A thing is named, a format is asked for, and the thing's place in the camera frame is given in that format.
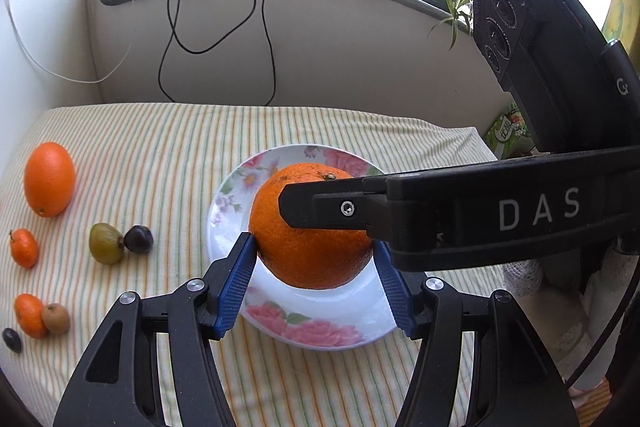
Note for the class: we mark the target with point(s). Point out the small mandarin with stem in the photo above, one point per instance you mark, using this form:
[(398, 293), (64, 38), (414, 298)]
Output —
[(24, 248)]

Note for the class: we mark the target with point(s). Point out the floral white plate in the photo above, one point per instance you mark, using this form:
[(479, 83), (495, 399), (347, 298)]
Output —
[(315, 289)]

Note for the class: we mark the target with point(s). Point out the brown kiwi fruit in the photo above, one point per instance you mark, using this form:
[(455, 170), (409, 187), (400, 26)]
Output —
[(56, 318)]

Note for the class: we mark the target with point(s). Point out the large oval orange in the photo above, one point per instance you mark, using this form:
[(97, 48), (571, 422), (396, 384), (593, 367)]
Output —
[(49, 180)]

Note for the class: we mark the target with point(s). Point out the green carton box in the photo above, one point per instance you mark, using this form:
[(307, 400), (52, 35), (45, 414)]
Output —
[(508, 136)]

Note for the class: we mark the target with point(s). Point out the white gloved right hand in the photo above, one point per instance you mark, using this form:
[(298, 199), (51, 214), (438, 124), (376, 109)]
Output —
[(569, 319)]

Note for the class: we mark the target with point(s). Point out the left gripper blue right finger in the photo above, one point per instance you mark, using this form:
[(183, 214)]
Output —
[(514, 380)]

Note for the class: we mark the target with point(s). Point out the dark purple plum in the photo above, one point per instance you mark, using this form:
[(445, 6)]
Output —
[(139, 240)]

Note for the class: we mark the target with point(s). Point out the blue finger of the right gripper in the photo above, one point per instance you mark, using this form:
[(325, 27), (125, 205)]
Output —
[(346, 204)]

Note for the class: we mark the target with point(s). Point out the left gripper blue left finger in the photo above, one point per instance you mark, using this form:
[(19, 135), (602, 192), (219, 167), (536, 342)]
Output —
[(116, 381)]

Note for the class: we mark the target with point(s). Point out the striped tablecloth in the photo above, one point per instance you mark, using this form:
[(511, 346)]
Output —
[(207, 266)]

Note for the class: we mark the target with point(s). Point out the green-yellow plum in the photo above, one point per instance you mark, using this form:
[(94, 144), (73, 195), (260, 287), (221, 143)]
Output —
[(106, 244)]

